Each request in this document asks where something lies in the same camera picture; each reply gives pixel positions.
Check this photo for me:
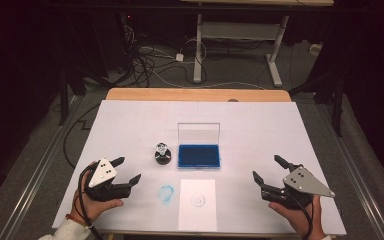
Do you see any stamp with clear handle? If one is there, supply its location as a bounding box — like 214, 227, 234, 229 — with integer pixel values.
155, 142, 172, 159

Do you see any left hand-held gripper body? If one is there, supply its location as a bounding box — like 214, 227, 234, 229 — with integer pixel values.
84, 158, 132, 202

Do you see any tangle of floor cables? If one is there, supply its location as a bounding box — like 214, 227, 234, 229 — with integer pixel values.
123, 23, 271, 91

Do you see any black round stamp cap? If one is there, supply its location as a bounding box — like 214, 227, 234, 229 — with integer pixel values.
154, 153, 173, 166

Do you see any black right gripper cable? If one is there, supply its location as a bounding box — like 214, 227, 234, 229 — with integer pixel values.
288, 194, 315, 240

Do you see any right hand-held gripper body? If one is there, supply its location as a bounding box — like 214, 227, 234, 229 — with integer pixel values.
260, 165, 336, 211

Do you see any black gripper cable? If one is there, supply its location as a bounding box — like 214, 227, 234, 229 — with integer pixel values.
288, 194, 315, 240
76, 162, 105, 240

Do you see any small white paper sheet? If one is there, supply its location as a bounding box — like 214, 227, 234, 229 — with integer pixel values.
178, 178, 218, 232

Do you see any small white floor box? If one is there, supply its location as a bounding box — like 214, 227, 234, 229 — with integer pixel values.
309, 43, 324, 56

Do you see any person's left hand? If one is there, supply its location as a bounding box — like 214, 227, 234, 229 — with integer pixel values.
69, 161, 125, 228

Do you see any metal floor rail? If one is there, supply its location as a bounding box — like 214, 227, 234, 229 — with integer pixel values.
316, 103, 384, 240
0, 96, 81, 240

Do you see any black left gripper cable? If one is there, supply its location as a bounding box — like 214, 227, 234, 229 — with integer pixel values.
76, 162, 105, 240

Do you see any white metal desk frame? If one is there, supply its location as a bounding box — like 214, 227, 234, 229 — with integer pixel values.
179, 0, 335, 88

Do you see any large white table mat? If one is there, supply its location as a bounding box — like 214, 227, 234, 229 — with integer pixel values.
52, 99, 347, 237

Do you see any black floor cable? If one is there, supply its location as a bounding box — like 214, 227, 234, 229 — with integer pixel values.
62, 103, 100, 169

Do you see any person's right hand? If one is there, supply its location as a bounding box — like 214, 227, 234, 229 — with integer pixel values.
268, 195, 326, 240

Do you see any black metal stand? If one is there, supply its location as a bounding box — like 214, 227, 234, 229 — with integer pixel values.
289, 66, 345, 138
58, 66, 88, 127

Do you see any red bracelet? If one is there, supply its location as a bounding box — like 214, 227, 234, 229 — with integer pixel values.
65, 213, 93, 230

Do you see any blue ink pad case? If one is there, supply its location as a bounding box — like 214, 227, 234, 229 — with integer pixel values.
177, 122, 222, 170

